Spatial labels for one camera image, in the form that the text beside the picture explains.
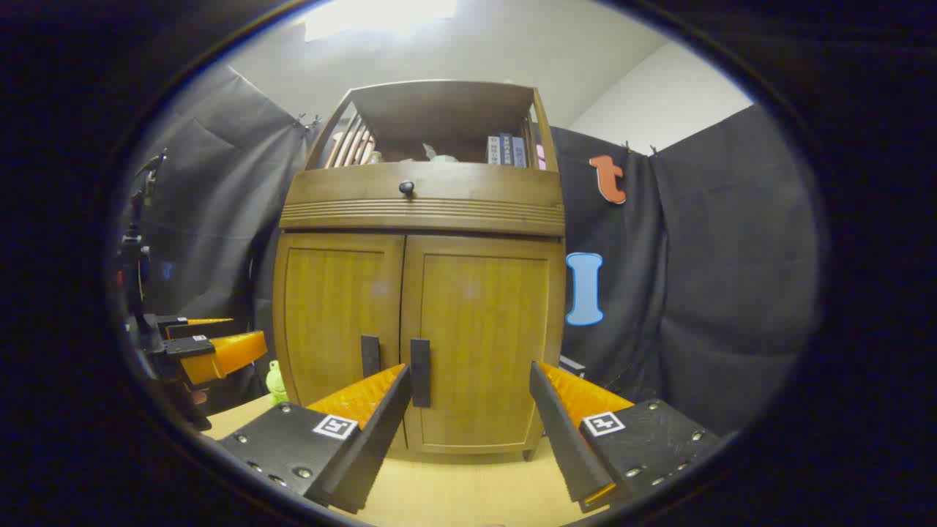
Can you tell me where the black backdrop cloth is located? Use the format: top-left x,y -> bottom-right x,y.
121,62 -> 821,440

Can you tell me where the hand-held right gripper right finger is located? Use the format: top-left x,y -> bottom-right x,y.
529,361 -> 722,513

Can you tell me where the wooden drawer with black knob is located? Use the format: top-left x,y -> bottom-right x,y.
280,162 -> 565,236

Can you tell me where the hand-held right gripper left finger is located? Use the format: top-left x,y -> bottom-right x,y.
218,364 -> 412,515

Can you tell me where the wooden double-door shoe cabinet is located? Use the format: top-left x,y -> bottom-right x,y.
272,79 -> 567,462

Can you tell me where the wooden shoe cabinet door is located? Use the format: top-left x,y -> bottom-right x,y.
275,233 -> 406,449
400,234 -> 566,455

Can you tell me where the green toy frog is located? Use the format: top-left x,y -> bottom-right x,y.
266,360 -> 290,405

